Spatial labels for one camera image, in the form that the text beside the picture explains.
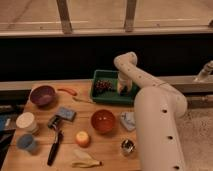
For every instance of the wooden cutting board table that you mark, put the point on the wooden cutting board table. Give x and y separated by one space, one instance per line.
105 148

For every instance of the orange red bowl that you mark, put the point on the orange red bowl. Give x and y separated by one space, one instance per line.
103 121

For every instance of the dark grape bunch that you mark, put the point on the dark grape bunch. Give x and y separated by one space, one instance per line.
103 85

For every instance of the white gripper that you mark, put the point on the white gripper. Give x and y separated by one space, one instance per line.
124 81

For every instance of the green plastic tray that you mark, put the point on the green plastic tray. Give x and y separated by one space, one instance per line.
111 97

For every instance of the shiny metal cup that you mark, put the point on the shiny metal cup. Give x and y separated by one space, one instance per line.
127 147

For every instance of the white cup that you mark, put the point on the white cup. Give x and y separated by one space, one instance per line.
27 122

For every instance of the purple bowl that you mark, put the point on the purple bowl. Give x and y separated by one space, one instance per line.
42 95

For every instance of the blue sponge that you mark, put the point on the blue sponge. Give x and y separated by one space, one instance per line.
66 114

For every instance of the black eraser block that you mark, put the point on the black eraser block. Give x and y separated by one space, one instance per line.
124 90

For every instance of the yellow banana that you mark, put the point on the yellow banana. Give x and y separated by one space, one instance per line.
84 160

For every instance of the black handled peeler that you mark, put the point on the black handled peeler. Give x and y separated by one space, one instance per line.
54 148

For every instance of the small wooden stick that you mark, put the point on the small wooden stick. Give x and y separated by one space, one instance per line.
81 100

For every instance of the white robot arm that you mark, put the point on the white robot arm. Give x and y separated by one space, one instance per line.
156 105

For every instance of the orange yellow ball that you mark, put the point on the orange yellow ball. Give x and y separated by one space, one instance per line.
82 138

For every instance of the blue grey crumpled cloth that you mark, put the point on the blue grey crumpled cloth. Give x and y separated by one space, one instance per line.
127 121

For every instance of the blue cup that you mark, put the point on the blue cup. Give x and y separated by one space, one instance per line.
26 142

